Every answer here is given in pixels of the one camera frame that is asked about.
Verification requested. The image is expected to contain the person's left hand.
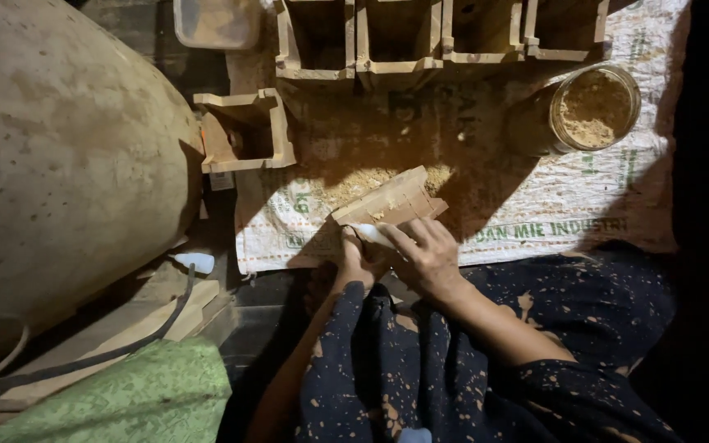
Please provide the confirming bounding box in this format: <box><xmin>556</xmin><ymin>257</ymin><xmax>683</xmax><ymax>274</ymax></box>
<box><xmin>334</xmin><ymin>225</ymin><xmax>391</xmax><ymax>292</ymax></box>

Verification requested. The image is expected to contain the small white plastic bottle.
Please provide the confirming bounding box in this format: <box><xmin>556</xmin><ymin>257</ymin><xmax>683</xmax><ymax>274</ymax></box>
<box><xmin>170</xmin><ymin>252</ymin><xmax>215</xmax><ymax>275</ymax></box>

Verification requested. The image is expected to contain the black cable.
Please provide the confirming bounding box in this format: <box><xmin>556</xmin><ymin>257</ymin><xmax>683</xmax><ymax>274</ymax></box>
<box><xmin>0</xmin><ymin>263</ymin><xmax>198</xmax><ymax>401</ymax></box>

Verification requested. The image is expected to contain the white woven plastic sack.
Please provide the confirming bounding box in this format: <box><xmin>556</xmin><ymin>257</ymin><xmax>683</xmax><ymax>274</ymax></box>
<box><xmin>225</xmin><ymin>0</ymin><xmax>693</xmax><ymax>275</ymax></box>

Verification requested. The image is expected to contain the glass jar of sawdust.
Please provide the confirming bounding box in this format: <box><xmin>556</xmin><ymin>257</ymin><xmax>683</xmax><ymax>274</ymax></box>
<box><xmin>503</xmin><ymin>64</ymin><xmax>643</xmax><ymax>157</ymax></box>

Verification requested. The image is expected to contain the person's right hand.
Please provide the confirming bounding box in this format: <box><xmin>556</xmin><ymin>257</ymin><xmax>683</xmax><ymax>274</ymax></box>
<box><xmin>377</xmin><ymin>217</ymin><xmax>467</xmax><ymax>301</ymax></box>

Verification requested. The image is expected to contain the dark spotted garment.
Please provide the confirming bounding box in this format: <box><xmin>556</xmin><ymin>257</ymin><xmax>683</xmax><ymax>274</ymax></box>
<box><xmin>296</xmin><ymin>241</ymin><xmax>688</xmax><ymax>443</ymax></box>

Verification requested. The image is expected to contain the open wooden box frame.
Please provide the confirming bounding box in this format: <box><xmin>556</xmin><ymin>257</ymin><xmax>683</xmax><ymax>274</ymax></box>
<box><xmin>523</xmin><ymin>0</ymin><xmax>614</xmax><ymax>62</ymax></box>
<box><xmin>193</xmin><ymin>87</ymin><xmax>297</xmax><ymax>175</ymax></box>
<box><xmin>441</xmin><ymin>0</ymin><xmax>526</xmax><ymax>65</ymax></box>
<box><xmin>272</xmin><ymin>0</ymin><xmax>357</xmax><ymax>81</ymax></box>
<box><xmin>354</xmin><ymin>0</ymin><xmax>445</xmax><ymax>92</ymax></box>

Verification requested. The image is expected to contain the large grey metal drum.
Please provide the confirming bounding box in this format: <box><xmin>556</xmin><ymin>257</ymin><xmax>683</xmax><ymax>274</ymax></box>
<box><xmin>0</xmin><ymin>0</ymin><xmax>206</xmax><ymax>364</ymax></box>

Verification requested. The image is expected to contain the white glue bottle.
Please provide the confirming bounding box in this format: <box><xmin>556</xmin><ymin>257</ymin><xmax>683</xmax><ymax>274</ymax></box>
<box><xmin>350</xmin><ymin>222</ymin><xmax>400</xmax><ymax>250</ymax></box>

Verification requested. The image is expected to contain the wooden moulding piece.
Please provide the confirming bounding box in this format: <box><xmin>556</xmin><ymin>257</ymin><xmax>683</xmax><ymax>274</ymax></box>
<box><xmin>330</xmin><ymin>165</ymin><xmax>449</xmax><ymax>227</ymax></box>

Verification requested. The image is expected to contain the wooden plank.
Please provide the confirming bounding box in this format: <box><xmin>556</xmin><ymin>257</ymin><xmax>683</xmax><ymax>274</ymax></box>
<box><xmin>0</xmin><ymin>278</ymin><xmax>222</xmax><ymax>439</ymax></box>

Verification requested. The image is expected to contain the green patterned board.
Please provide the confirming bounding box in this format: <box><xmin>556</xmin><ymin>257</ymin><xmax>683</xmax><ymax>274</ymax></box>
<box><xmin>0</xmin><ymin>335</ymin><xmax>233</xmax><ymax>443</ymax></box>

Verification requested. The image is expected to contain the pile of sawdust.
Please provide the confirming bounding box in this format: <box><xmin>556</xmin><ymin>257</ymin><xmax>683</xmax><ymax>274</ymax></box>
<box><xmin>314</xmin><ymin>161</ymin><xmax>455</xmax><ymax>213</ymax></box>

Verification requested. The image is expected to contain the clear plastic container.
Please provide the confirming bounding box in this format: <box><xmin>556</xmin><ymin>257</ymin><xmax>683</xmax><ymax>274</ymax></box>
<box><xmin>173</xmin><ymin>0</ymin><xmax>264</xmax><ymax>51</ymax></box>

